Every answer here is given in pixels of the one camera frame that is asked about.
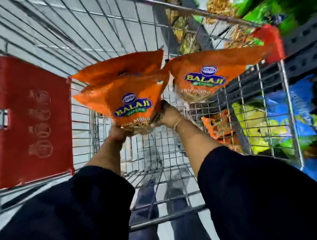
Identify metal wire shopping cart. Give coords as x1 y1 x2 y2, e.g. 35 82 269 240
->
0 0 308 240

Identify person's left forearm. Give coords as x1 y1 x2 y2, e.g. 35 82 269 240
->
84 138 128 179

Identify person's grey right shoe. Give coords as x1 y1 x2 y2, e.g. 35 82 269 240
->
163 172 192 204

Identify person's black sleeve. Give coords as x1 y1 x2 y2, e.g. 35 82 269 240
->
195 140 317 240
0 163 139 240

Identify small orange shelf packet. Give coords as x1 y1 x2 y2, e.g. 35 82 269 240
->
201 108 240 151

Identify thin wrist bracelet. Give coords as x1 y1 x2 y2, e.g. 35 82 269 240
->
172 118 183 133

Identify group of clear fried-snack packets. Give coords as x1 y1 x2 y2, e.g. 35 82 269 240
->
159 0 254 56

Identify person's right hand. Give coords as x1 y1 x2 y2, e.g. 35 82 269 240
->
149 98 185 131

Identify person's right leg blue jeans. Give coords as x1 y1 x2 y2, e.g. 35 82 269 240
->
166 196 216 240

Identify dark metal store shelf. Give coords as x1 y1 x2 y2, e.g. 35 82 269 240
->
279 8 317 82

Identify person's black right sleeve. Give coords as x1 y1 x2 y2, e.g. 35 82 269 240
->
195 140 317 240

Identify orange snack packet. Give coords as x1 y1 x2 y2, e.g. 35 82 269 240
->
71 69 174 139
70 49 166 88
165 45 275 105

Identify person's left hand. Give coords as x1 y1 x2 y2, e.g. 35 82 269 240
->
106 123 134 146

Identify red plastic cart seat flap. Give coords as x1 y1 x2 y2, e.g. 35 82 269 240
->
0 51 78 191

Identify group of yellow snack packets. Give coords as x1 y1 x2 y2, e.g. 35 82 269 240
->
231 96 293 157

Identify person's leg blue jeans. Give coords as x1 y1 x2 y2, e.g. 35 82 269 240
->
123 182 161 240
166 196 216 240

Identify red plastic cart corner bumper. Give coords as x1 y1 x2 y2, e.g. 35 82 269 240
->
251 23 287 65

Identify person's right forearm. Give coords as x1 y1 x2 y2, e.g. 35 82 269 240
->
174 115 226 179

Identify person's left leg blue jeans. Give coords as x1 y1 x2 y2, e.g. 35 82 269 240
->
123 182 161 240

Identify group of green snack packets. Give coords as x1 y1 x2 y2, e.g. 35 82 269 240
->
221 0 317 38

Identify person's black left sleeve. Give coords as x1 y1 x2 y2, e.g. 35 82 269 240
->
0 163 139 240

